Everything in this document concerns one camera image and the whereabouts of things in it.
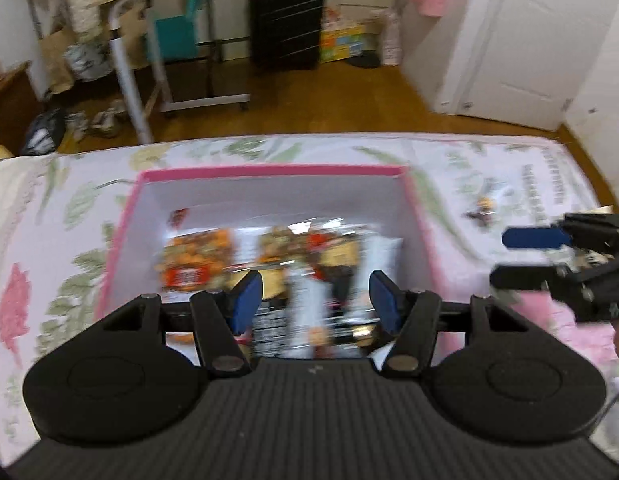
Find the black bag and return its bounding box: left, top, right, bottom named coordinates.
left=18, top=107, right=69, bottom=157

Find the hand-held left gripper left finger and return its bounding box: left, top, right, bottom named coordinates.
left=102, top=270, right=264, bottom=378

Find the pink cardboard box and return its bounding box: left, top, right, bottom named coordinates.
left=94, top=164, right=471, bottom=361

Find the floral bed sheet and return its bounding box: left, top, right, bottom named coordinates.
left=0, top=132, right=619, bottom=466

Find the pair of sneakers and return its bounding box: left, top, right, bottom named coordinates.
left=64, top=100, right=129, bottom=142

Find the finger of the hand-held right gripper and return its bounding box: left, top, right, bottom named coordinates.
left=489, top=265, right=565, bottom=292
left=503, top=226, right=573, bottom=251

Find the teal shopping bag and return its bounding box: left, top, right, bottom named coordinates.
left=148, top=0, right=201, bottom=64

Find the orange nut mix packet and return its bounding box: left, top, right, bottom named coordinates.
left=158, top=226, right=236, bottom=292

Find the black cracker packet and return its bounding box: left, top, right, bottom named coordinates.
left=248, top=305, right=315, bottom=359
left=314, top=280, right=385, bottom=359

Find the black suitcase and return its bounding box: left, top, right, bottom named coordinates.
left=248, top=0, right=325, bottom=72

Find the silver nut mix packet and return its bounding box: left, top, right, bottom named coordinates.
left=256, top=224, right=364, bottom=288

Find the white door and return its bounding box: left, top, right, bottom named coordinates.
left=455, top=0, right=619, bottom=132

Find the white pink printed bag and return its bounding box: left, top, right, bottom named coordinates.
left=378, top=10, right=403, bottom=67

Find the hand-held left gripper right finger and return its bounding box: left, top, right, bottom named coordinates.
left=368, top=270, right=527, bottom=380

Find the wooden nightstand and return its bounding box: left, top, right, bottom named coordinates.
left=0, top=60, right=41, bottom=152

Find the colourful toy box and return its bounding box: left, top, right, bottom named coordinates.
left=319, top=7, right=369, bottom=64

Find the brown paper bag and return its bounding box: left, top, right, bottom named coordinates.
left=38, top=25, right=79, bottom=95

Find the small candy wrapper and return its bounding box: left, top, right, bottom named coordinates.
left=463, top=194, right=499, bottom=227

